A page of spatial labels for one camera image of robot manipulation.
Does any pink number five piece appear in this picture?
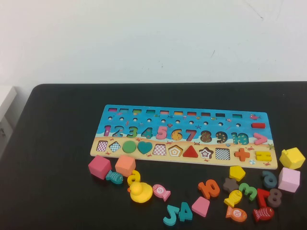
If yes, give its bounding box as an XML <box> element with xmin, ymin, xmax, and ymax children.
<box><xmin>155</xmin><ymin>126</ymin><xmax>168</xmax><ymax>141</ymax></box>

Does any green number three piece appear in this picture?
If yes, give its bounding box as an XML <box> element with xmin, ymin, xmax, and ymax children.
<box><xmin>238</xmin><ymin>183</ymin><xmax>258</xmax><ymax>201</ymax></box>

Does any teal number four piece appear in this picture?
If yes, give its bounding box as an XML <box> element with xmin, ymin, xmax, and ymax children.
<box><xmin>177</xmin><ymin>202</ymin><xmax>193</xmax><ymax>222</ymax></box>

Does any yellow equals sign piece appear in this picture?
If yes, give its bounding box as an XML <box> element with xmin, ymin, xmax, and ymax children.
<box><xmin>255</xmin><ymin>150</ymin><xmax>272</xmax><ymax>161</ymax></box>

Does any yellow rubber duck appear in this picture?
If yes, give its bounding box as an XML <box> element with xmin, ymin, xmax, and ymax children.
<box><xmin>127</xmin><ymin>181</ymin><xmax>154</xmax><ymax>204</ymax></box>

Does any red triangle piece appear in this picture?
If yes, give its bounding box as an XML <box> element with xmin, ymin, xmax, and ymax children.
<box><xmin>182</xmin><ymin>145</ymin><xmax>199</xmax><ymax>159</ymax></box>

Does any teal heart piece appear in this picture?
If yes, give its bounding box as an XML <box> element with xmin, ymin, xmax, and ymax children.
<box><xmin>137</xmin><ymin>141</ymin><xmax>154</xmax><ymax>155</ymax></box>

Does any yellow number six piece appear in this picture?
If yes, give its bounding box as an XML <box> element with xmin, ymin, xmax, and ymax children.
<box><xmin>127</xmin><ymin>169</ymin><xmax>142</xmax><ymax>187</ymax></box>

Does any brown star piece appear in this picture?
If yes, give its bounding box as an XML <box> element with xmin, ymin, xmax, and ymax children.
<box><xmin>222</xmin><ymin>177</ymin><xmax>240</xmax><ymax>194</ymax></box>

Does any yellow pentagon piece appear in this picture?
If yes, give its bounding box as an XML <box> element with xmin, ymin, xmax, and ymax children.
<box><xmin>229</xmin><ymin>165</ymin><xmax>247</xmax><ymax>182</ymax></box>

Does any brown number eight piece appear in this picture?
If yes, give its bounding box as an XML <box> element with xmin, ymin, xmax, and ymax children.
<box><xmin>267</xmin><ymin>188</ymin><xmax>283</xmax><ymax>208</ymax></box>

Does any orange number ten piece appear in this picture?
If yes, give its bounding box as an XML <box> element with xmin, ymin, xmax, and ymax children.
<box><xmin>198</xmin><ymin>179</ymin><xmax>221</xmax><ymax>200</ymax></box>

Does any light pink wooden cube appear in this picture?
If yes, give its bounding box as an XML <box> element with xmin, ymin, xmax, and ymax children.
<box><xmin>278</xmin><ymin>167</ymin><xmax>301</xmax><ymax>193</ymax></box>

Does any pink greater-than sign piece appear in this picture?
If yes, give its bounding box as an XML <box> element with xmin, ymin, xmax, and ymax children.
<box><xmin>253</xmin><ymin>132</ymin><xmax>268</xmax><ymax>146</ymax></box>

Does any magenta wooden cube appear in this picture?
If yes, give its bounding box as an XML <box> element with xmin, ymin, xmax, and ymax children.
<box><xmin>88</xmin><ymin>154</ymin><xmax>112</xmax><ymax>180</ymax></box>

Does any grey-blue number nine piece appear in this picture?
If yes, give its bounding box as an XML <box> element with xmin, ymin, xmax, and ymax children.
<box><xmin>261</xmin><ymin>170</ymin><xmax>278</xmax><ymax>189</ymax></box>

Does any yellow notched wooden cube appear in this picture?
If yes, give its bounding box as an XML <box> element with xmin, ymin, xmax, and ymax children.
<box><xmin>279</xmin><ymin>147</ymin><xmax>306</xmax><ymax>170</ymax></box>

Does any pink trapezoid piece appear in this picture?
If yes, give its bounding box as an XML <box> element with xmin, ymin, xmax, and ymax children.
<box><xmin>191</xmin><ymin>196</ymin><xmax>211</xmax><ymax>218</ymax></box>

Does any colourful wooden puzzle board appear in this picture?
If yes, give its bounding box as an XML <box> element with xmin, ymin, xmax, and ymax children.
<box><xmin>90</xmin><ymin>104</ymin><xmax>278</xmax><ymax>170</ymax></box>

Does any orange wooden cube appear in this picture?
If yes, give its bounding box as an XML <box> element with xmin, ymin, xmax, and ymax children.
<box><xmin>115</xmin><ymin>154</ymin><xmax>137</xmax><ymax>178</ymax></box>

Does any orange plus sign piece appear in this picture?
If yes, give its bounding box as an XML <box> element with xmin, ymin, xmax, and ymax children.
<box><xmin>234</xmin><ymin>148</ymin><xmax>251</xmax><ymax>162</ymax></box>

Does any red wooden fish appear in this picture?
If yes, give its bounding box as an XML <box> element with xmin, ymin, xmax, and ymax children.
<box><xmin>252</xmin><ymin>207</ymin><xmax>275</xmax><ymax>223</ymax></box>

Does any pink fish marked five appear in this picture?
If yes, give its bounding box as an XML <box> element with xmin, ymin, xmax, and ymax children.
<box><xmin>152</xmin><ymin>184</ymin><xmax>172</xmax><ymax>202</ymax></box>

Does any green circle piece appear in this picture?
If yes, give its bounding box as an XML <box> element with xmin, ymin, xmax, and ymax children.
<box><xmin>122</xmin><ymin>140</ymin><xmax>137</xmax><ymax>154</ymax></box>

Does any yellow striped wooden fish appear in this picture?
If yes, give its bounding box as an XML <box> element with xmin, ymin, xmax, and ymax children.
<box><xmin>224</xmin><ymin>189</ymin><xmax>243</xmax><ymax>208</ymax></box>

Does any teal striped wooden fish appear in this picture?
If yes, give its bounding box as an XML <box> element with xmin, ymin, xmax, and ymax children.
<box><xmin>105</xmin><ymin>169</ymin><xmax>124</xmax><ymax>185</ymax></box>

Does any red number seven piece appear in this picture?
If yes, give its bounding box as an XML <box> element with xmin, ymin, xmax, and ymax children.
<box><xmin>256</xmin><ymin>188</ymin><xmax>272</xmax><ymax>209</ymax></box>

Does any orange fish marked ten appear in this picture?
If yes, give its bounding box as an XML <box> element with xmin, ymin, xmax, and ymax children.
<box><xmin>225</xmin><ymin>206</ymin><xmax>248</xmax><ymax>223</ymax></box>

